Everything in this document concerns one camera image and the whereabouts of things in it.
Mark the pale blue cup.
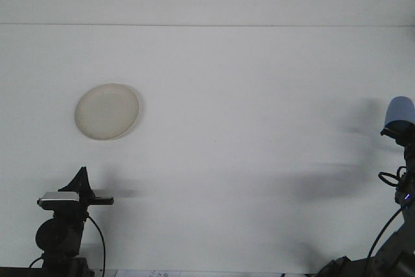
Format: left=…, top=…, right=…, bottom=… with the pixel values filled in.
left=384, top=96, right=415, bottom=128

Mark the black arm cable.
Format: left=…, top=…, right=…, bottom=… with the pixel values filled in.
left=368, top=204, right=411, bottom=260
left=84, top=213, right=107, bottom=274

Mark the white printed paper sheet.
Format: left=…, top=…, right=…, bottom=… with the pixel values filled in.
left=115, top=269, right=171, bottom=277

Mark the pale round plate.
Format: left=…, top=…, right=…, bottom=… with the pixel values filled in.
left=74, top=82, right=143, bottom=142

